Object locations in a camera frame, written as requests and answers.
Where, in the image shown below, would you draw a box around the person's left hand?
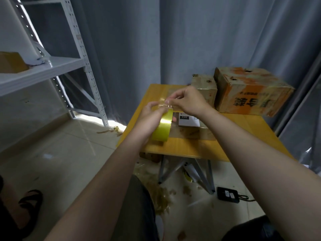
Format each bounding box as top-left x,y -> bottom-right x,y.
129,100 -> 170,146

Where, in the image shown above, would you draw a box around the person's right hand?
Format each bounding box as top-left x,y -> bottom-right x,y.
166,86 -> 217,120

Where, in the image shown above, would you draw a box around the yellow tape roll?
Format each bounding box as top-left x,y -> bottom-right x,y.
151,100 -> 175,143

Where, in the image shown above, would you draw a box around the medium brown cardboard box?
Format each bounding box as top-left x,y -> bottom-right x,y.
191,73 -> 219,109

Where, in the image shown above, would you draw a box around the long white-labelled cardboard box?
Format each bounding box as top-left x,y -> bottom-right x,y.
170,111 -> 217,141

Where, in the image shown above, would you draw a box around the plain brown cardboard box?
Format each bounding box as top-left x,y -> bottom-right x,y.
139,151 -> 162,163

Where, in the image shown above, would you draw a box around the large orange print cardboard box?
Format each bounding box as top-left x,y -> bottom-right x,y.
214,66 -> 296,118

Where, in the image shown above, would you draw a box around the person's right forearm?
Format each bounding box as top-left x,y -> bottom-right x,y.
201,109 -> 321,241

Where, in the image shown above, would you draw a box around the person's left forearm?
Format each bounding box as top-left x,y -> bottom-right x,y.
44,132 -> 152,241

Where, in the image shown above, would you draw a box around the tape scraps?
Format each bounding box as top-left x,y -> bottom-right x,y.
133,159 -> 175,215

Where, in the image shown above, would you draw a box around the person's right leg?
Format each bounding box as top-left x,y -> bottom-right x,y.
221,214 -> 288,241

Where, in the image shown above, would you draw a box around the yellow wooden table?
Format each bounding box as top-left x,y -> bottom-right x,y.
116,83 -> 295,195

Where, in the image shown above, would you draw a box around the grey curtain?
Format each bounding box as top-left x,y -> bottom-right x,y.
20,0 -> 321,130

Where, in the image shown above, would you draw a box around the black power adapter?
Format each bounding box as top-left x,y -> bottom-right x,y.
216,185 -> 241,204

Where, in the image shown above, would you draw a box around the black sandal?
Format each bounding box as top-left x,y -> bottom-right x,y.
18,189 -> 44,235

